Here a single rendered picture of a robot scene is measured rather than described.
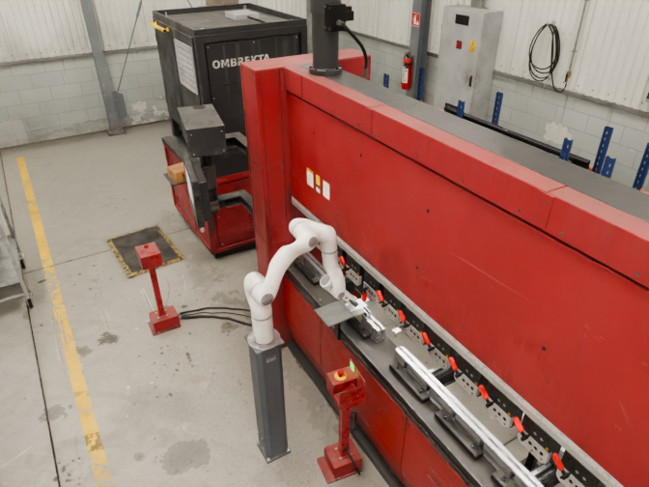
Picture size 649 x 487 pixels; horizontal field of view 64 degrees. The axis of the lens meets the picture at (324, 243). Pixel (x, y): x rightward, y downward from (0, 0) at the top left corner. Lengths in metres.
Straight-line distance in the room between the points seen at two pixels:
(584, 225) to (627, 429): 0.70
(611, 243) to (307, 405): 2.78
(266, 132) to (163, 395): 2.14
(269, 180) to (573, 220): 2.24
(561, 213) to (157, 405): 3.24
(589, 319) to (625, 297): 0.17
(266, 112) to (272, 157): 0.32
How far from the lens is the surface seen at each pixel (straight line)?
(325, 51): 3.15
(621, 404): 2.04
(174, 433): 4.04
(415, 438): 3.03
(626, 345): 1.92
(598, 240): 1.81
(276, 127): 3.48
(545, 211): 1.90
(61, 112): 9.66
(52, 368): 4.84
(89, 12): 9.23
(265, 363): 3.10
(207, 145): 3.52
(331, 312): 3.25
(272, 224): 3.75
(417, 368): 2.98
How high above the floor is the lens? 3.07
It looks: 32 degrees down
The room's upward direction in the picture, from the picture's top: straight up
